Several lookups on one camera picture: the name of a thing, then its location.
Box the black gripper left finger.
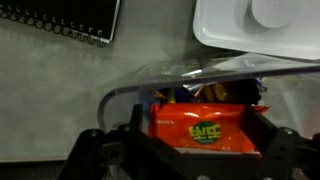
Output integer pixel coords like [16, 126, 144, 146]
[58, 104, 188, 180]

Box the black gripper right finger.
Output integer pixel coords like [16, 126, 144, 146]
[244, 107, 320, 180]

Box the orange snack packet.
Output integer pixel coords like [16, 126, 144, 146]
[148, 102, 270, 157]

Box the clear plastic storage container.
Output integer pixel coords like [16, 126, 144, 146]
[96, 51, 320, 161]

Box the white container lid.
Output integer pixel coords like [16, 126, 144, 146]
[192, 0, 320, 61]

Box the blue snack packet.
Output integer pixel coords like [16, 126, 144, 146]
[166, 87, 198, 104]

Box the brown snack packet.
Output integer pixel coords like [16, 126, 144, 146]
[199, 81, 263, 105]

